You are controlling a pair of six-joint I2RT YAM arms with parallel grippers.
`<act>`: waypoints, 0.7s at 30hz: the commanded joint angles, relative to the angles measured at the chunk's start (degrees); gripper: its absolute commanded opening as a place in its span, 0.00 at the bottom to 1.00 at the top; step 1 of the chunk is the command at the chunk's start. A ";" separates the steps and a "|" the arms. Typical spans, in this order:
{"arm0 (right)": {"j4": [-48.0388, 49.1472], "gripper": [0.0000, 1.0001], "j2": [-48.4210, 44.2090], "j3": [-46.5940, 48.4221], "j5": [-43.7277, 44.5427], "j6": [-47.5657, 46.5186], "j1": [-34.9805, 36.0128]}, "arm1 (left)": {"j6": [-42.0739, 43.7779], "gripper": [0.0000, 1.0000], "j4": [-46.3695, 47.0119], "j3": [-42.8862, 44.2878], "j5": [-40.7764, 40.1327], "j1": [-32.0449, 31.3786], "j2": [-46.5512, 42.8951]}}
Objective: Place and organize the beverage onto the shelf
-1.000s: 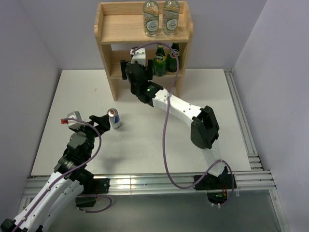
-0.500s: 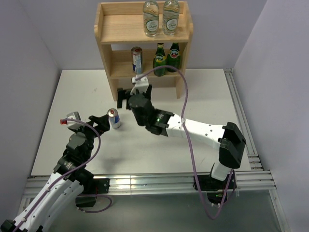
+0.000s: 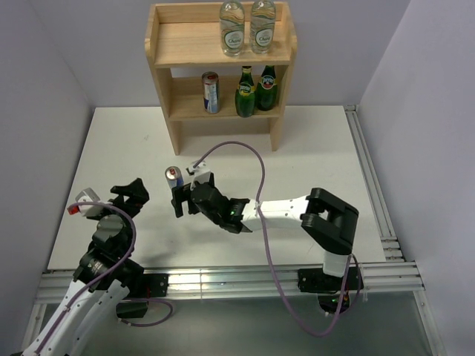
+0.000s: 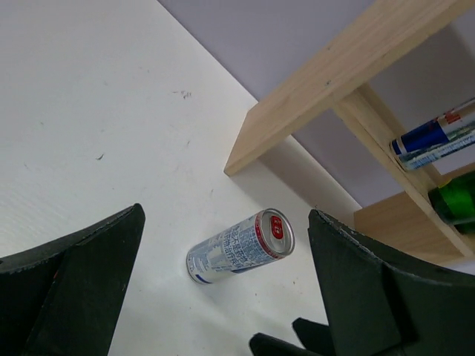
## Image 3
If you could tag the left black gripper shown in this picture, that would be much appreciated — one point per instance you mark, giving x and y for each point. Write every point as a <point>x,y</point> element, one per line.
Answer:
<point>138,196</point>

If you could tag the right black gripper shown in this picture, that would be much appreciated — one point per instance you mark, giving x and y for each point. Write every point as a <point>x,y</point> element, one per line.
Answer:
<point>181,194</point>

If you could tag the silver blue can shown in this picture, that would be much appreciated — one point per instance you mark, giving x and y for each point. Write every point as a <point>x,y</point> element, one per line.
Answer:
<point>174,177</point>

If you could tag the green Perrier bottle yellow label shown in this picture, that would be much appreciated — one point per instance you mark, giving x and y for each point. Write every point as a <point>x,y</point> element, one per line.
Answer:
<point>245,94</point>

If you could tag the green Perrier bottle red label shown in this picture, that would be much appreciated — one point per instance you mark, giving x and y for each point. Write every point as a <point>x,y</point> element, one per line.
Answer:
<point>267,89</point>

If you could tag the clear glass bottle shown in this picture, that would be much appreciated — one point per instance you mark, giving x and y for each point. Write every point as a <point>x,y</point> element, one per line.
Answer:
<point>232,26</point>
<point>262,26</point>

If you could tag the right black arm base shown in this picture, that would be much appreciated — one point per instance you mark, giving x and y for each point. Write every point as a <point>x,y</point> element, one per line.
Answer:
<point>313,280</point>

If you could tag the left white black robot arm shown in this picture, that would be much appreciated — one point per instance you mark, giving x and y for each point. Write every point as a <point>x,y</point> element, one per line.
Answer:
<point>106,267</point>

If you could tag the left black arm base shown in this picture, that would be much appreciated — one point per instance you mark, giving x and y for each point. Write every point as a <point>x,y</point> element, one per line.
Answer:
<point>147,286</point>

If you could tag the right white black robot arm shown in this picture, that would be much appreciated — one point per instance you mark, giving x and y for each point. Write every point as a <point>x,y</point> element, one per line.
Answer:
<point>327,219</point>

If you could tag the wooden three-tier shelf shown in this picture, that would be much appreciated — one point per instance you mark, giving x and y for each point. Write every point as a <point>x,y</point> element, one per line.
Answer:
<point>186,35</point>

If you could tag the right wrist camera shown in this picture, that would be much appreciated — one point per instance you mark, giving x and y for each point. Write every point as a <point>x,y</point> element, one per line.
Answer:
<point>198,172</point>

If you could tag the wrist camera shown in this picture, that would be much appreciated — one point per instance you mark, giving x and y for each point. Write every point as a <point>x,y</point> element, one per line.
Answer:
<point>86,195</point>
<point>198,172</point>

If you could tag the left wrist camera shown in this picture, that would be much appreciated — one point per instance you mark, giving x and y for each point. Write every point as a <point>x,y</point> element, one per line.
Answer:
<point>86,195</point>

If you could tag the aluminium frame rail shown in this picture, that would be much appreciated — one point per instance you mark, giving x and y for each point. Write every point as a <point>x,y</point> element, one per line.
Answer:
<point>396,274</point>

